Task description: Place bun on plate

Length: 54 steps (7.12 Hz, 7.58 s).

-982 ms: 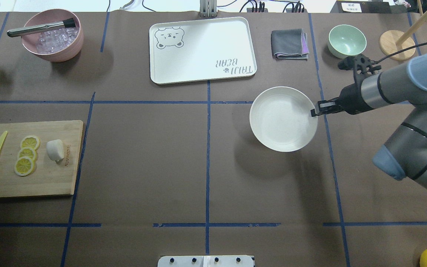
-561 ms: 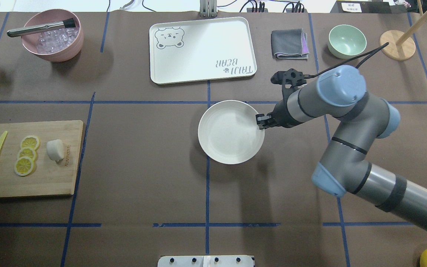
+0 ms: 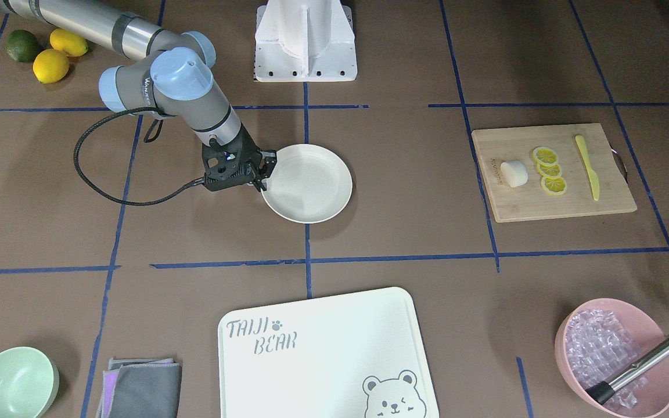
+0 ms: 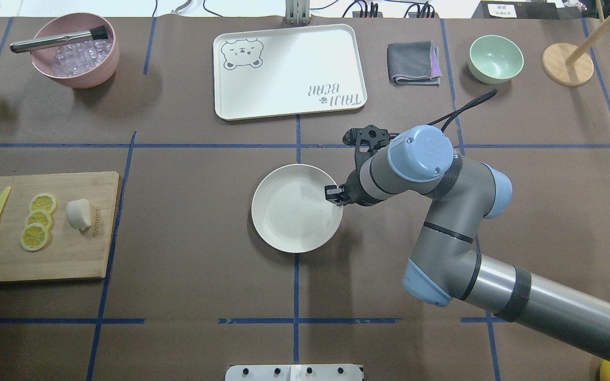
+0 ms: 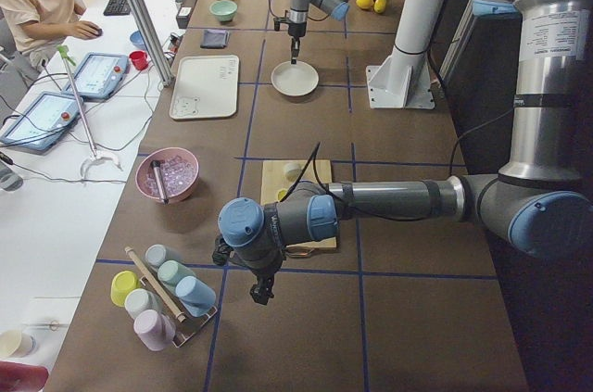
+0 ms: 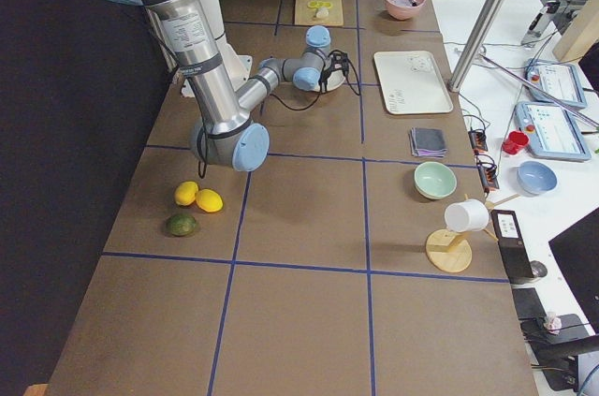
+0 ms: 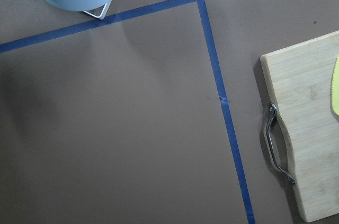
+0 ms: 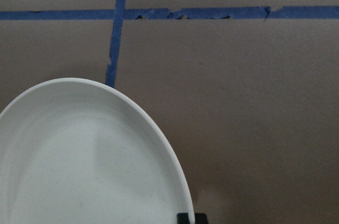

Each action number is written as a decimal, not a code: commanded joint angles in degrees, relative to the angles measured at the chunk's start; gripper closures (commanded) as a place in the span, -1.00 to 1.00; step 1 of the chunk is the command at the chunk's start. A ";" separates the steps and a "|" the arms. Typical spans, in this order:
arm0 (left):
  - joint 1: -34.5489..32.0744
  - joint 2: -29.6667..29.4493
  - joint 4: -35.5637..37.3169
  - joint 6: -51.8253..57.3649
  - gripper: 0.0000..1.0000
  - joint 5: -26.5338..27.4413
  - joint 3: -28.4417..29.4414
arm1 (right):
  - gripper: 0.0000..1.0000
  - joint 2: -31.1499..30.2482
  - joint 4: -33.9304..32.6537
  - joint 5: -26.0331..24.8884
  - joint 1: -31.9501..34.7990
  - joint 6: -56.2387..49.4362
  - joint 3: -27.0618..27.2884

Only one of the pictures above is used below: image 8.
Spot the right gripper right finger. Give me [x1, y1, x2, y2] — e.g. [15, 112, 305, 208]
[194, 213, 207, 224]

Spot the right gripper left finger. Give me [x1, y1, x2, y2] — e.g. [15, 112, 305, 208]
[176, 212, 189, 224]

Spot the cream round plate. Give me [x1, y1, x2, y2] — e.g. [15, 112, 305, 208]
[1, 78, 195, 223]

